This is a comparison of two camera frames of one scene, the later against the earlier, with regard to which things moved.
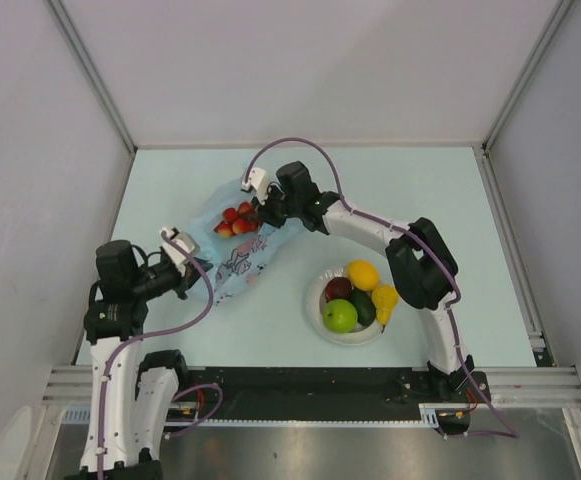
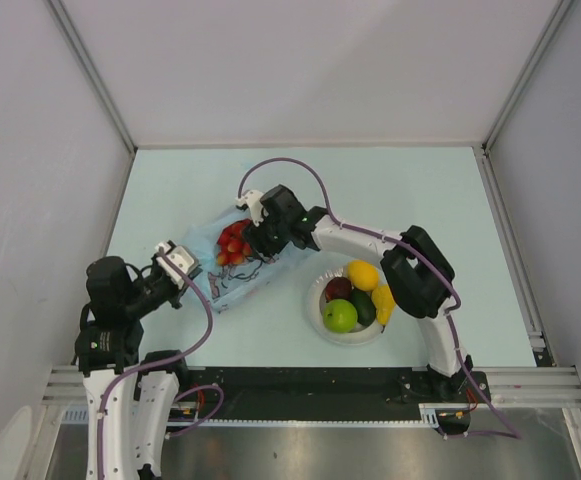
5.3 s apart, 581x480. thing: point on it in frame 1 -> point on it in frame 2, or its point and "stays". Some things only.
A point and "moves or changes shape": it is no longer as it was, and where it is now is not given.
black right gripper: [263, 211] -> [256, 235]
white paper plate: [315, 305] stays
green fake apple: [340, 316] stays
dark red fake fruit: [338, 288] stays
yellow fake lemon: [363, 275] stays
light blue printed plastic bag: [237, 261] moves or changes shape
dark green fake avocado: [365, 307] stays
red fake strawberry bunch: [241, 221] moves or changes shape
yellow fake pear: [384, 298] stays
